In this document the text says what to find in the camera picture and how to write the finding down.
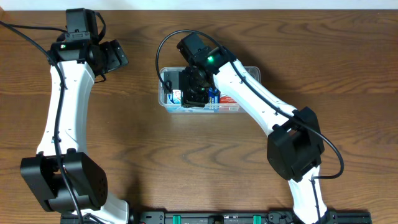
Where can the white Panadol box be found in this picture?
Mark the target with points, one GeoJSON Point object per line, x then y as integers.
{"type": "Point", "coordinates": [175, 97]}

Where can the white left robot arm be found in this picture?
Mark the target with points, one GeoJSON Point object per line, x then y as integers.
{"type": "Point", "coordinates": [61, 175]}

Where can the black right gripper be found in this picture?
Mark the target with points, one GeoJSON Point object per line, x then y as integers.
{"type": "Point", "coordinates": [194, 101]}

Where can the green Zam-Buk ointment box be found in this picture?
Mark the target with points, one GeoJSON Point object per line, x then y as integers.
{"type": "Point", "coordinates": [192, 99]}

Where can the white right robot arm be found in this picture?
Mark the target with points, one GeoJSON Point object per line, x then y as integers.
{"type": "Point", "coordinates": [294, 140]}

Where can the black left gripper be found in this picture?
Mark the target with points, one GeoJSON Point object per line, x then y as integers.
{"type": "Point", "coordinates": [78, 36]}

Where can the red Panadol box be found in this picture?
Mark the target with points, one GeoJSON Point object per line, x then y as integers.
{"type": "Point", "coordinates": [225, 99]}

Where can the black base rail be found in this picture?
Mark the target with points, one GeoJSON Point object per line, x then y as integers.
{"type": "Point", "coordinates": [271, 217]}

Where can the blue Cool Fever box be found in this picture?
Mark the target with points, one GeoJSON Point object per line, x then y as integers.
{"type": "Point", "coordinates": [213, 94]}

